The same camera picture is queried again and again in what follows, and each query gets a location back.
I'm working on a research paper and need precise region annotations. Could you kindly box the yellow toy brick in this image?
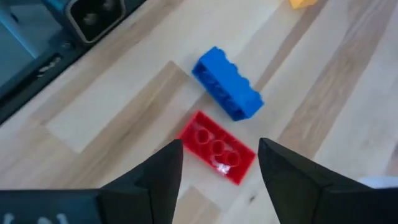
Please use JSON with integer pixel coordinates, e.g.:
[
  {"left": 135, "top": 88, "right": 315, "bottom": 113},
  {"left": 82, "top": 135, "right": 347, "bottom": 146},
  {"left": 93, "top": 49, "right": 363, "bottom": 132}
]
[{"left": 289, "top": 0, "right": 318, "bottom": 10}]

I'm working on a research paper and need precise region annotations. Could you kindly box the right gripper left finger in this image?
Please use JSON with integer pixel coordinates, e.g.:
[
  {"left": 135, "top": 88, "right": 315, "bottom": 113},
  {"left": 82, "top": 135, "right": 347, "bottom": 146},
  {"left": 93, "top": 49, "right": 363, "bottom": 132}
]
[{"left": 0, "top": 139, "right": 184, "bottom": 224}]

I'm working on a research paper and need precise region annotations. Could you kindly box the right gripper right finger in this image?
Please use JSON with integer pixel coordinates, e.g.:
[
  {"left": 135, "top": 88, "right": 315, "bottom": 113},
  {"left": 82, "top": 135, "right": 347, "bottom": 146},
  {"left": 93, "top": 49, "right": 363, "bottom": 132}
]
[{"left": 257, "top": 138, "right": 398, "bottom": 224}]

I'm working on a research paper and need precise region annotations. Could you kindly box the silver-rimmed depth camera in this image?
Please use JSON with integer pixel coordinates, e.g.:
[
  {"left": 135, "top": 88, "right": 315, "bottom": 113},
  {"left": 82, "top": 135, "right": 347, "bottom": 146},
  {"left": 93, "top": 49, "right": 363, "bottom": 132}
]
[{"left": 63, "top": 0, "right": 128, "bottom": 44}]

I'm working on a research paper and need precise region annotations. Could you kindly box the red toy brick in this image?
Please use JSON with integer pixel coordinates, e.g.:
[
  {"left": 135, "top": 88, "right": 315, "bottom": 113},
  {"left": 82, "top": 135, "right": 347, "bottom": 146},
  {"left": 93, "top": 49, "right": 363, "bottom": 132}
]
[{"left": 177, "top": 109, "right": 257, "bottom": 187}]

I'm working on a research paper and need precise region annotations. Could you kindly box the blue toy brick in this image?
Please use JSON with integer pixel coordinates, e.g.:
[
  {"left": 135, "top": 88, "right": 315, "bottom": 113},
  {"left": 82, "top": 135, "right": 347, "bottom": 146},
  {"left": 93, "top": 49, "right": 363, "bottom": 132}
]
[{"left": 191, "top": 45, "right": 265, "bottom": 122}]

